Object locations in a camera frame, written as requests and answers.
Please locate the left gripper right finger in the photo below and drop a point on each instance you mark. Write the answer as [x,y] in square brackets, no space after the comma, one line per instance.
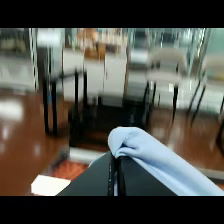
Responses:
[140,181]

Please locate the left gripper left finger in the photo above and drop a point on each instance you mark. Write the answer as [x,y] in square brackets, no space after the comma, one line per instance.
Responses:
[95,180]

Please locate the light blue garment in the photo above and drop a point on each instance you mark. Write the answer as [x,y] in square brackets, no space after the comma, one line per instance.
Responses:
[160,160]

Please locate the white chair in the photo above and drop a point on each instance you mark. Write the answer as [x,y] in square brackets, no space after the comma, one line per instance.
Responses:
[210,80]
[165,71]

